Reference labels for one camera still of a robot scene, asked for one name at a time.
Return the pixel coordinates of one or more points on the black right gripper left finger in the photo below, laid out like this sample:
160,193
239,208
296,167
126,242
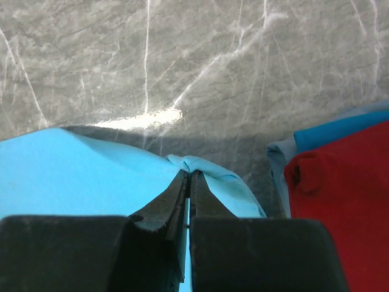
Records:
142,252

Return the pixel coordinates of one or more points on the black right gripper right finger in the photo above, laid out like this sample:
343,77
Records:
257,254

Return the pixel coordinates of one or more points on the light blue t-shirt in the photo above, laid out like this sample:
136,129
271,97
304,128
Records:
55,172

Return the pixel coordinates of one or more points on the folded grey-blue t-shirt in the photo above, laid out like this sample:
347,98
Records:
280,153

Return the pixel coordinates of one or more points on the folded red t-shirt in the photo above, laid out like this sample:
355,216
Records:
344,185

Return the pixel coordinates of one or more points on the folded blue t-shirt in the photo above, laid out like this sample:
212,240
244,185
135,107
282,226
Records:
315,137

